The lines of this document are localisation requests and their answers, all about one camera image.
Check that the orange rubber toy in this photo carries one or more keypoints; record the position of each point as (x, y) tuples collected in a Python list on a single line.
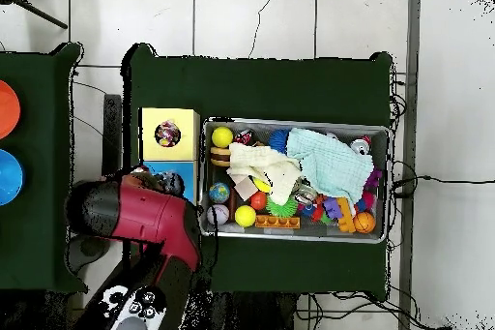
[(278, 222)]

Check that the dark tripod leg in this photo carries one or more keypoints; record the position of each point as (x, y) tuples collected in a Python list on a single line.
[(38, 14)]

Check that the blue round bowl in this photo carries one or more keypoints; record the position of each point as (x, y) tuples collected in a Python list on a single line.
[(7, 177)]

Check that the yellow ball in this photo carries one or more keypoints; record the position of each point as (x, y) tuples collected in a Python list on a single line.
[(222, 137), (245, 216)]

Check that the orange round bowl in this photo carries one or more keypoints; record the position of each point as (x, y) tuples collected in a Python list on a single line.
[(7, 109)]

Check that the cream waffle cloth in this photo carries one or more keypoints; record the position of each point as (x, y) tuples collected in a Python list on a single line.
[(263, 163)]

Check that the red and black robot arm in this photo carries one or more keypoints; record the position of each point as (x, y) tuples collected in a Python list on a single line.
[(147, 210)]

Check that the brown toy burger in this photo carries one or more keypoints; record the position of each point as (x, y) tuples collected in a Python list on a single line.
[(220, 156)]

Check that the orange toy basketball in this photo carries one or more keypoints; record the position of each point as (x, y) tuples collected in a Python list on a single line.
[(364, 222)]

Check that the crushed clear plastic bottle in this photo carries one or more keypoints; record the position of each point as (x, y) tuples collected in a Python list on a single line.
[(174, 183)]

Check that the wooden box three round holes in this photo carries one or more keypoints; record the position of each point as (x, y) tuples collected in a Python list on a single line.
[(185, 125)]

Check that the white toy baseball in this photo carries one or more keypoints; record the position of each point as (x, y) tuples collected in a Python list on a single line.
[(218, 214)]

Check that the small globe ball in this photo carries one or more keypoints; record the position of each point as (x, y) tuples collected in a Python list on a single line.
[(219, 193)]

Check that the dark green table cloth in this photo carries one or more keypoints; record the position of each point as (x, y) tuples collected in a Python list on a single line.
[(255, 90), (34, 113)]

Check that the black upright panel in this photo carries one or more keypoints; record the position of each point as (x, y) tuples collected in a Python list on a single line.
[(112, 132)]

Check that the grey floor foot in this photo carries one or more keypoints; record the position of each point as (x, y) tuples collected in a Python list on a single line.
[(83, 256)]

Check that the mint waffle cloth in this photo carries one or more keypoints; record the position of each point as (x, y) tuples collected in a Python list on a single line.
[(332, 163)]

